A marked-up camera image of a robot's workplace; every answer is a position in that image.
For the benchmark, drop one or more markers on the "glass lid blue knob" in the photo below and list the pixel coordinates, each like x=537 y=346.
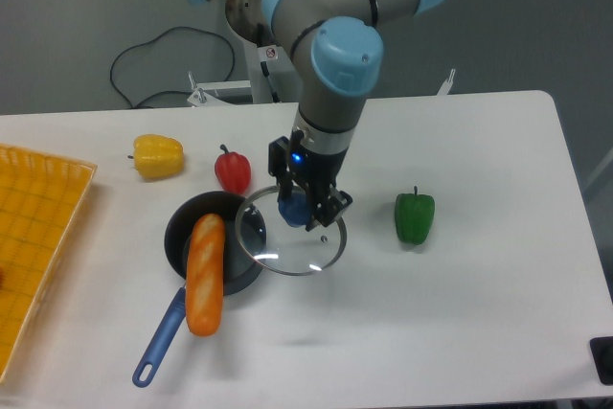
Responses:
x=274 y=234

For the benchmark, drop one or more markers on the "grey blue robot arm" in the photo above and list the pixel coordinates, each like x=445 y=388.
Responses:
x=336 y=49

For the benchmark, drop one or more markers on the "orange toy baguette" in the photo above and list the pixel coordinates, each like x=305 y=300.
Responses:
x=204 y=279

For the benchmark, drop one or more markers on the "green toy bell pepper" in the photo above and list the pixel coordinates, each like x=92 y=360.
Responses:
x=414 y=215

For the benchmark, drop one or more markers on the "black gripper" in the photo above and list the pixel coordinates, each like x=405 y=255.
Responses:
x=315 y=174

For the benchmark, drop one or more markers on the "black pot blue handle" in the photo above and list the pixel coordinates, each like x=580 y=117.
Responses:
x=240 y=271

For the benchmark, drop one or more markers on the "small black camera module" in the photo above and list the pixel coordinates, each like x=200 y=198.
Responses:
x=277 y=157

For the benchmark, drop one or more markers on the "red toy bell pepper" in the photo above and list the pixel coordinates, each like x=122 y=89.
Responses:
x=233 y=171

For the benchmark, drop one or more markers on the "yellow toy bell pepper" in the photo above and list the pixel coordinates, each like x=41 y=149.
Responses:
x=156 y=156

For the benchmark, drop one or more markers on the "orange plastic basket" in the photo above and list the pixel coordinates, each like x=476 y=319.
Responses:
x=41 y=194

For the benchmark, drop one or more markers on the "black device at table corner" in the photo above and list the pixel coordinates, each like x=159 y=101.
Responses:
x=601 y=349

